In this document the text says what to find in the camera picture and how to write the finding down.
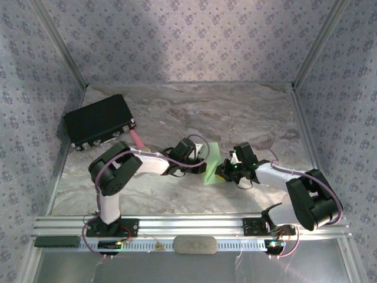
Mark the light green paper sheet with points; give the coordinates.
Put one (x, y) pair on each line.
(213, 165)

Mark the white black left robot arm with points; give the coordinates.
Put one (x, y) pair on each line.
(115, 177)

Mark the pink marker pen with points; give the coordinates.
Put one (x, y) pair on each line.
(137, 140)

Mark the grey oval pad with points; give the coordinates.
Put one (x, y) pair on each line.
(194, 245)

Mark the small circuit board with LED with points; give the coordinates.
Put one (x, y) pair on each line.
(107, 244)
(274, 244)

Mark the black hard case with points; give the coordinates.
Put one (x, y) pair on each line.
(97, 121)

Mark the black flat bar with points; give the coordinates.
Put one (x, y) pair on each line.
(57, 241)

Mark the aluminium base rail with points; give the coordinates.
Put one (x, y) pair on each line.
(188, 224)

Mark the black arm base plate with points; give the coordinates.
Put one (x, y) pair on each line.
(129, 228)
(253, 227)

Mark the aluminium side rail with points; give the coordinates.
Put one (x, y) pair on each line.
(306, 129)
(56, 182)

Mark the aluminium corner post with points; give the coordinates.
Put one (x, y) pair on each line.
(60, 44)
(319, 44)

